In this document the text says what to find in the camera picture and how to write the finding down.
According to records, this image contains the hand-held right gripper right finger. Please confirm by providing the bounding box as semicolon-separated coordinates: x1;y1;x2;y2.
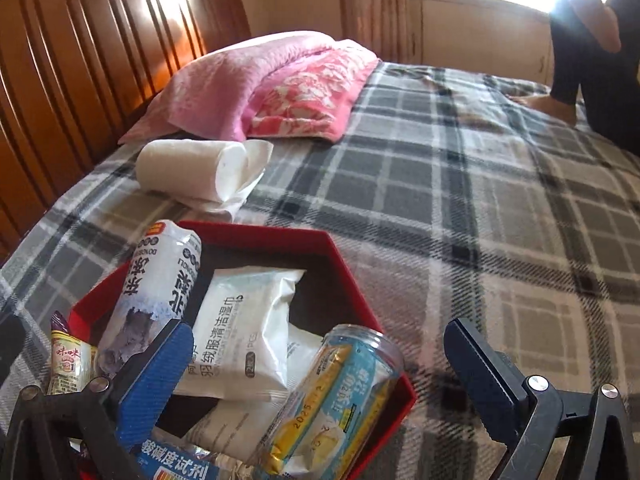
444;317;640;480

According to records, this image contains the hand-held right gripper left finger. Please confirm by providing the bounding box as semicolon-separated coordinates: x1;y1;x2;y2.
0;317;196;480

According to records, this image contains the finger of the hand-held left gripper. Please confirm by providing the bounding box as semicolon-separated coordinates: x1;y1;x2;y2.
0;312;26;381

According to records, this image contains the red and yellow sachet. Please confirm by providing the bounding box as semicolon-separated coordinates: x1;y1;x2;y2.
47;310;98;396

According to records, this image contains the blue test strip box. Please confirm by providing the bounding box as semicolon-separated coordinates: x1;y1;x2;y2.
127;437;261;480

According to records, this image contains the plain white packet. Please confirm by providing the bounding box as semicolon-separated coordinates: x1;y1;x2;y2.
182;324;325;466

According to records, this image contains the white wet wipe packet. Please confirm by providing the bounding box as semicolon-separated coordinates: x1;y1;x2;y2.
175;266;307;401

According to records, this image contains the tall white printed packet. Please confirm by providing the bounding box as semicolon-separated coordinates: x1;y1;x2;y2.
96;220;202;378

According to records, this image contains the red hexagonal box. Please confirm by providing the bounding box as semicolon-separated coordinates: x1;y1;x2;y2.
67;220;418;480

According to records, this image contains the grey plaid blanket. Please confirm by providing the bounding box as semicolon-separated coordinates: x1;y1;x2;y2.
0;60;640;480

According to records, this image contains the white toilet paper roll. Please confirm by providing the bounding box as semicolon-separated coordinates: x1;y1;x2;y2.
136;139;275;222

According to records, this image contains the brown wooden headboard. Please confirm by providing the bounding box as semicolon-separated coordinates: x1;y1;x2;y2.
0;0;251;261

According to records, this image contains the pink quilted pillow cover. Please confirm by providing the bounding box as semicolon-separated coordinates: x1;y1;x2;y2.
117;30;351;145

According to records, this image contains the pink floral pillow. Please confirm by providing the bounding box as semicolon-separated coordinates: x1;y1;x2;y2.
245;42;381;142

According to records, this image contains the pink patterned curtain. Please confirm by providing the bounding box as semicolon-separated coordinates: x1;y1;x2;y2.
335;0;431;63

